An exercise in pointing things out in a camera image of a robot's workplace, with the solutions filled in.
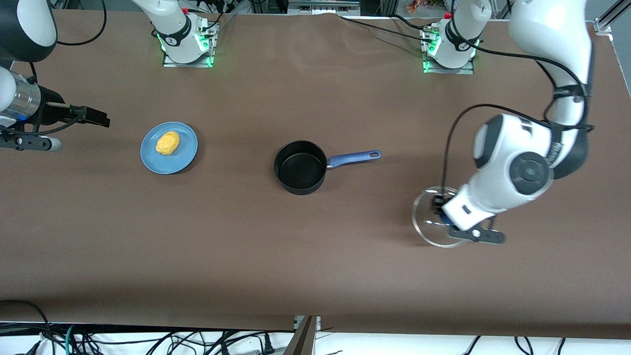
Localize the round glass pot lid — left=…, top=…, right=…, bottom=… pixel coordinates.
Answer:
left=412, top=185, right=476, bottom=248

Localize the yellow potato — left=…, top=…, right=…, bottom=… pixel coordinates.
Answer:
left=156, top=131, right=180, bottom=156

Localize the blue round plate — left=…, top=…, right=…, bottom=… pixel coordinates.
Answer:
left=140, top=121, right=199, bottom=175

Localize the grey equipment box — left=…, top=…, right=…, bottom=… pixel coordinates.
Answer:
left=287, top=0, right=361, bottom=15

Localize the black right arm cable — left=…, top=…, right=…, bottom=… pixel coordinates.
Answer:
left=55, top=0, right=107, bottom=46

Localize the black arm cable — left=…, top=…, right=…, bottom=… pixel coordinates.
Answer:
left=442, top=37, right=596, bottom=190
left=55, top=0, right=107, bottom=46

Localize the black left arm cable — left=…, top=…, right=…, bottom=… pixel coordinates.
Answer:
left=442, top=37, right=596, bottom=190

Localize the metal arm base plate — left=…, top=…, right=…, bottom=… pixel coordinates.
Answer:
left=163, top=20, right=220, bottom=69
left=420, top=25, right=476, bottom=75

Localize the black pot with blue handle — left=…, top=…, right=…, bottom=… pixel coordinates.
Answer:
left=274, top=141, right=382, bottom=195

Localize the long black table cable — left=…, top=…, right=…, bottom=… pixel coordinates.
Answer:
left=338, top=15, right=437, bottom=43

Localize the looped black floor cable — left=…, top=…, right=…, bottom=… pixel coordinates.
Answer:
left=0, top=300, right=56, bottom=355

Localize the black cable with plug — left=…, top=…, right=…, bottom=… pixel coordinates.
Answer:
left=217, top=331, right=277, bottom=355

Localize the teal floor cable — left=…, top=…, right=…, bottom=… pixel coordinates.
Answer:
left=63, top=324, right=79, bottom=355

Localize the aluminium frame profile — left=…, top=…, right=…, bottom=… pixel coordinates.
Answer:
left=594, top=0, right=631, bottom=34

